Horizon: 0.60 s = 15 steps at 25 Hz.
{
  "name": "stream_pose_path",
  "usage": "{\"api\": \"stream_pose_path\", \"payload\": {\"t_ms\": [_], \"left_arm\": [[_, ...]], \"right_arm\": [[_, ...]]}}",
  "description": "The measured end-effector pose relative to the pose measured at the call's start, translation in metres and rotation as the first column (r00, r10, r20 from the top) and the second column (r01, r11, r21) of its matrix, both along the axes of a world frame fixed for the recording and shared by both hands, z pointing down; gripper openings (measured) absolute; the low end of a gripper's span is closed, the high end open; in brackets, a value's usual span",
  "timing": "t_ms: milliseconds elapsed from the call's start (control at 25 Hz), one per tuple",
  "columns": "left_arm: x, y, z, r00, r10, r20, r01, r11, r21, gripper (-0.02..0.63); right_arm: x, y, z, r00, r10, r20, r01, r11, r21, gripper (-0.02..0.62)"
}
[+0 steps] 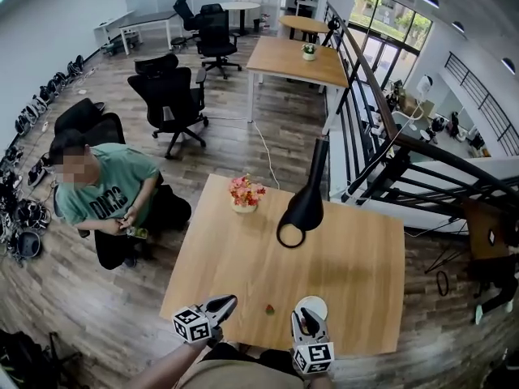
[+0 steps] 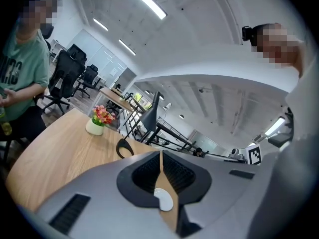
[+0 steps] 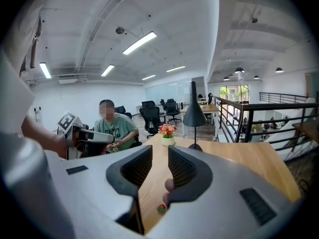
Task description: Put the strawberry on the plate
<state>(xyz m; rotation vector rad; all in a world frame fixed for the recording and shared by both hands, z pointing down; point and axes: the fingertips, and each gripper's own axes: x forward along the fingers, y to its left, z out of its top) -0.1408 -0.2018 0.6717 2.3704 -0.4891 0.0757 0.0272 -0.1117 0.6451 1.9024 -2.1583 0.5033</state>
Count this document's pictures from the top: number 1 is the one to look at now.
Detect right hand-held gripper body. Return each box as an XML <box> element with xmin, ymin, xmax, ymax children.
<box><xmin>290</xmin><ymin>331</ymin><xmax>336</xmax><ymax>377</ymax></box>

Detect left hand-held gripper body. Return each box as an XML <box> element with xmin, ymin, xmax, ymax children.
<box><xmin>171</xmin><ymin>304</ymin><xmax>225</xmax><ymax>346</ymax></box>

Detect small white plate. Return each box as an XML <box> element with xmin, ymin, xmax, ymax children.
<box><xmin>294</xmin><ymin>295</ymin><xmax>329</xmax><ymax>322</ymax></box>

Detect person's left forearm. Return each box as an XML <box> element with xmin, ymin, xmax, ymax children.
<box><xmin>132</xmin><ymin>336</ymin><xmax>212</xmax><ymax>389</ymax></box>

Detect person's right forearm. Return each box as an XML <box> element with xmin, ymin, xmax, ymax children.
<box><xmin>308</xmin><ymin>372</ymin><xmax>334</xmax><ymax>389</ymax></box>

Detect person's torso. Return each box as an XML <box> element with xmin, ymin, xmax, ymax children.
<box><xmin>177</xmin><ymin>356</ymin><xmax>306</xmax><ymax>389</ymax></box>

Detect pink flowers in white pot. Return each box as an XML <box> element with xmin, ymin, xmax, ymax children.
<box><xmin>227</xmin><ymin>173</ymin><xmax>268</xmax><ymax>215</ymax></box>

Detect black desk lamp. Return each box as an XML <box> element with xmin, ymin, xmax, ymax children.
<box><xmin>276</xmin><ymin>135</ymin><xmax>330</xmax><ymax>250</ymax></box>
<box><xmin>321</xmin><ymin>17</ymin><xmax>343</xmax><ymax>48</ymax></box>

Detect black bag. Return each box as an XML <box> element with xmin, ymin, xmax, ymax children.
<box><xmin>0</xmin><ymin>329</ymin><xmax>50</xmax><ymax>389</ymax></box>

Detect small dark wooden table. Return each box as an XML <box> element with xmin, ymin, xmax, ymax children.
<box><xmin>461</xmin><ymin>199</ymin><xmax>513</xmax><ymax>262</ymax></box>

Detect row of black headsets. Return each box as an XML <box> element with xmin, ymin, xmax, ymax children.
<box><xmin>0</xmin><ymin>53</ymin><xmax>87</xmax><ymax>263</ymax></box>

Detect black stair railing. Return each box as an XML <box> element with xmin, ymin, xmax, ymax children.
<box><xmin>323</xmin><ymin>0</ymin><xmax>519</xmax><ymax>251</ymax></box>

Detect wooden table white legs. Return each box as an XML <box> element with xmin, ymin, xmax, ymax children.
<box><xmin>245</xmin><ymin>35</ymin><xmax>351</xmax><ymax>123</ymax></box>

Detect white robot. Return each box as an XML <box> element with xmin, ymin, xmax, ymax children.
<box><xmin>414</xmin><ymin>75</ymin><xmax>435</xmax><ymax>97</ymax></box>

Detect black balcony railing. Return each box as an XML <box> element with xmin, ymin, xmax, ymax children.
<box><xmin>443</xmin><ymin>50</ymin><xmax>519</xmax><ymax>158</ymax></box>

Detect round wooden table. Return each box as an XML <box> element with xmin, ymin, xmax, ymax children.
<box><xmin>277</xmin><ymin>15</ymin><xmax>332</xmax><ymax>44</ymax></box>

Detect grey desk white legs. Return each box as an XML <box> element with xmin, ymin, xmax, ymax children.
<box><xmin>118</xmin><ymin>10</ymin><xmax>180</xmax><ymax>56</ymax></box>

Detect round white table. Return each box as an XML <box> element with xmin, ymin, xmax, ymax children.
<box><xmin>220</xmin><ymin>1</ymin><xmax>262</xmax><ymax>37</ymax></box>

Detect black cable ring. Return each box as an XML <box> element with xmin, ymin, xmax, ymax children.
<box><xmin>435</xmin><ymin>270</ymin><xmax>451</xmax><ymax>297</ymax></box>

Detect white floor cable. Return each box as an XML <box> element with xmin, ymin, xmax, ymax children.
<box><xmin>250</xmin><ymin>118</ymin><xmax>282</xmax><ymax>190</ymax></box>

